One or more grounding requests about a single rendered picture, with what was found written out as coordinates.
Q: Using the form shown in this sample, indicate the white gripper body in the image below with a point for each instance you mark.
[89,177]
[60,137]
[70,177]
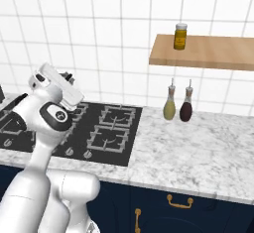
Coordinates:
[67,93]

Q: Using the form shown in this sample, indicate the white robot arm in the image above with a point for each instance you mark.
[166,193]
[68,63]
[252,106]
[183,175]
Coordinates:
[31,190]

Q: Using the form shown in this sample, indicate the black hob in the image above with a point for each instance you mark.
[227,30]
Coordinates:
[109,131]

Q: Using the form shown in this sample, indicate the yellow oil bottle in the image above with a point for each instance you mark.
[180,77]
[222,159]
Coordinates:
[169,108]

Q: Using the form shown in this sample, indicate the yellow jar with pale lid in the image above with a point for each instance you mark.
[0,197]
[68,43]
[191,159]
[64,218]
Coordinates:
[180,38]

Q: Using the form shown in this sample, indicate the dark red sauce bottle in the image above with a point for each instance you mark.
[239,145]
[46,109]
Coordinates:
[186,110]

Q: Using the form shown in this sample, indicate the plain navy cupboard panel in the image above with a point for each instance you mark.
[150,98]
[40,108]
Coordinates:
[112,207]

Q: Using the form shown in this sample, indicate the navy cupboard door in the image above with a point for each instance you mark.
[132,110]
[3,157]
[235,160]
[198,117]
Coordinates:
[172,223]

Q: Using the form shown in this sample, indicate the navy drawer front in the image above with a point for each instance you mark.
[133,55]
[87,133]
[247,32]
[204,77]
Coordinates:
[211,204]

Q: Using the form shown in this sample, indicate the wooden wall shelf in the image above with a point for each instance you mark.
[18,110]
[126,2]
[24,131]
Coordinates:
[205,52]

